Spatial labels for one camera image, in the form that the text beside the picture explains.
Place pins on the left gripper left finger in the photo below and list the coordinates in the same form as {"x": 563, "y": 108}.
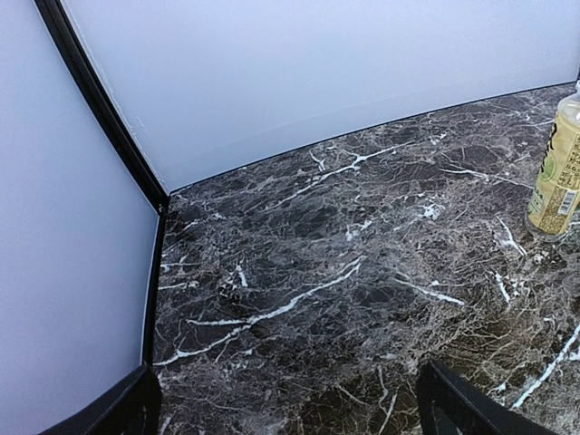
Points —
{"x": 131, "y": 406}

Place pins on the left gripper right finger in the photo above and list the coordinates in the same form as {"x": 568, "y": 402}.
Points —
{"x": 448, "y": 404}

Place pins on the yellow tea bottle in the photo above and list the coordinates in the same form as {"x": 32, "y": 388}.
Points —
{"x": 555, "y": 196}

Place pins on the left black frame post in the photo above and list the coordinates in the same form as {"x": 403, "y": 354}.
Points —
{"x": 87, "y": 80}

